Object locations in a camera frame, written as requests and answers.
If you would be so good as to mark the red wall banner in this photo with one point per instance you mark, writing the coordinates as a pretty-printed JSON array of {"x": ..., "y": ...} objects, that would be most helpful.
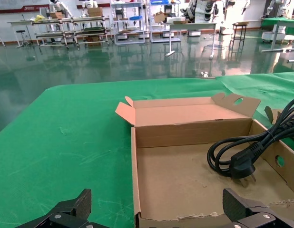
[{"x": 18, "y": 9}]

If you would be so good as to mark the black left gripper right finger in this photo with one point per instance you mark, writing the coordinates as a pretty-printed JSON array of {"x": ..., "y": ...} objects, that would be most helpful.
[{"x": 244, "y": 213}]

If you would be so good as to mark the white humanoid robot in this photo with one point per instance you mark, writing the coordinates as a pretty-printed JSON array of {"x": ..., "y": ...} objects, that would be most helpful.
[
  {"x": 91, "y": 3},
  {"x": 55, "y": 6}
]

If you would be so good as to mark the black round stool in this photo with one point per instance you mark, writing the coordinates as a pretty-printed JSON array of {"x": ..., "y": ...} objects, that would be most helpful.
[{"x": 21, "y": 31}]

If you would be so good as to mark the shelf unit with blue bins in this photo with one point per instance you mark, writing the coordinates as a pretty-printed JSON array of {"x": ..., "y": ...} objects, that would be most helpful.
[{"x": 162, "y": 2}]

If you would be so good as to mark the white robot on stand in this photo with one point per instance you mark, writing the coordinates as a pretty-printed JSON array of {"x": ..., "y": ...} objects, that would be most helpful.
[{"x": 200, "y": 11}]

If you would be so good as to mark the closed brown cardboard box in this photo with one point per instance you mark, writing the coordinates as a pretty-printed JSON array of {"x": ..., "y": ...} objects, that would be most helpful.
[{"x": 95, "y": 12}]

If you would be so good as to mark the yellow bag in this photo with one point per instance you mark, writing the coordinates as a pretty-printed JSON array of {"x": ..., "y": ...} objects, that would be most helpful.
[{"x": 40, "y": 18}]

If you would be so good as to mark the grey work table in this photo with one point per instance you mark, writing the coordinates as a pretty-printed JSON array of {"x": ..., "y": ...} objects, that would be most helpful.
[{"x": 193, "y": 25}]

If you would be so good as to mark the open brown cardboard box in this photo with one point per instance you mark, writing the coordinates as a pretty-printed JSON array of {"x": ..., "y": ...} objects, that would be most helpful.
[{"x": 182, "y": 178}]

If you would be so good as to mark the small brown cardboard box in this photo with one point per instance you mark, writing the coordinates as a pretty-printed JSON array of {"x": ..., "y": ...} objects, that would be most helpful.
[{"x": 57, "y": 15}]

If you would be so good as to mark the green table cloth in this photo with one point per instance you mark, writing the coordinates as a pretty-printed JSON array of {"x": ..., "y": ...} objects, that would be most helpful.
[
  {"x": 268, "y": 86},
  {"x": 54, "y": 142}
]

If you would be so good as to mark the metal pipe rack trolley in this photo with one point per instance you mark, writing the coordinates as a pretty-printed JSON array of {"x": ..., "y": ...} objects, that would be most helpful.
[{"x": 67, "y": 35}]

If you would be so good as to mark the white work table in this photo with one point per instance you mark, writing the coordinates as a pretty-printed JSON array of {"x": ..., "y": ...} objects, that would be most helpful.
[{"x": 19, "y": 22}]

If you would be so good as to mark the white shelf unit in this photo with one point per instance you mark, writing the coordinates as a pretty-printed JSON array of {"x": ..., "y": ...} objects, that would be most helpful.
[{"x": 135, "y": 18}]

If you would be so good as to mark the green topped work table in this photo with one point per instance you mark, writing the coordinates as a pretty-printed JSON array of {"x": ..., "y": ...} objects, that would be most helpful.
[{"x": 281, "y": 21}]

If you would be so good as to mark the small open cardboard box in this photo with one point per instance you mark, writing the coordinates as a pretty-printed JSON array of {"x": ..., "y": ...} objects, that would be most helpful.
[{"x": 159, "y": 17}]

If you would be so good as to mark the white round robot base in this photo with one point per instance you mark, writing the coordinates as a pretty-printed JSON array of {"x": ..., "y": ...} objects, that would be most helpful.
[{"x": 271, "y": 36}]

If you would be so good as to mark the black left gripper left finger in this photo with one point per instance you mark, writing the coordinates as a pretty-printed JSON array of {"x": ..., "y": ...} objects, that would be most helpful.
[{"x": 73, "y": 211}]

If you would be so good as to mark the tall black metal stand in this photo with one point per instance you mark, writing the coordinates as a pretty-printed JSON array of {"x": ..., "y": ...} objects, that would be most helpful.
[{"x": 239, "y": 24}]

